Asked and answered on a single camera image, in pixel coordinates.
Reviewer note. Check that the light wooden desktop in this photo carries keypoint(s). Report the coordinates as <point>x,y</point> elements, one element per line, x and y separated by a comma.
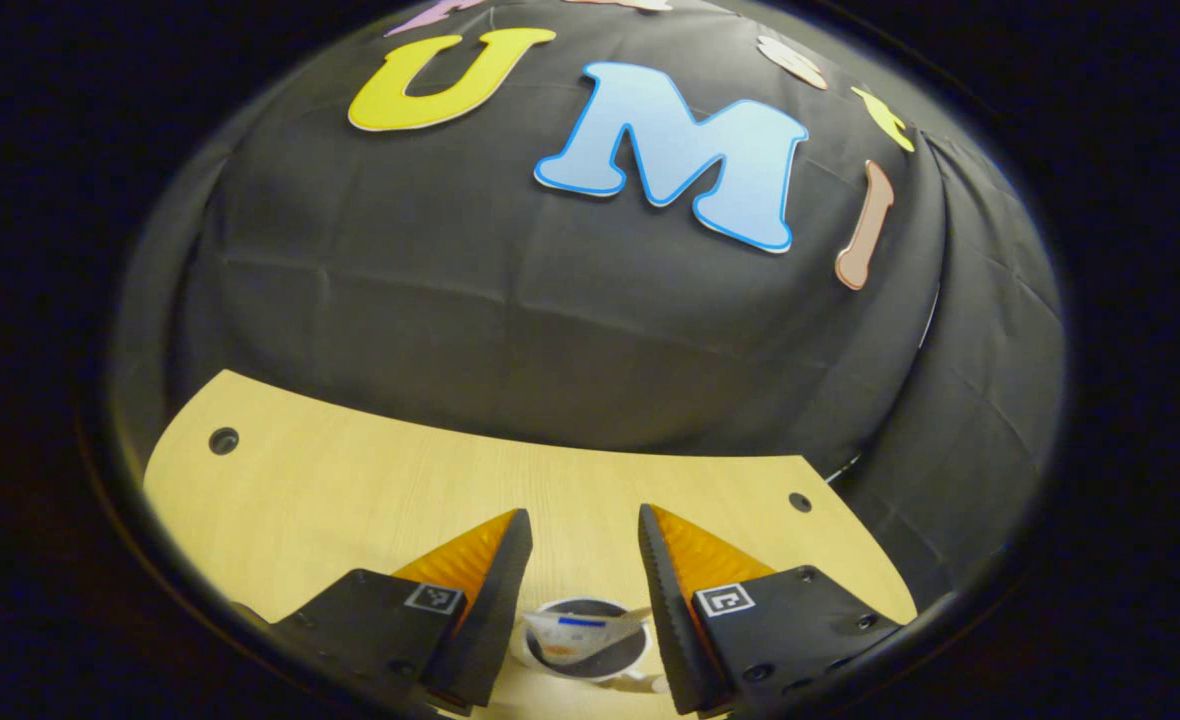
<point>350,500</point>

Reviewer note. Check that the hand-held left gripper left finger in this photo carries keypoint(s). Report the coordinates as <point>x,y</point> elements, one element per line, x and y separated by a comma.
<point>490,620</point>

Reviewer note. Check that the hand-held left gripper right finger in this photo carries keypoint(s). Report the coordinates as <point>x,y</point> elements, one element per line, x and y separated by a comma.
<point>665,620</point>

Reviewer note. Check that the white toothpaste tube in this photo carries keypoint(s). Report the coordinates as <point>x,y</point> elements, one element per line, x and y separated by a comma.
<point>575,635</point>

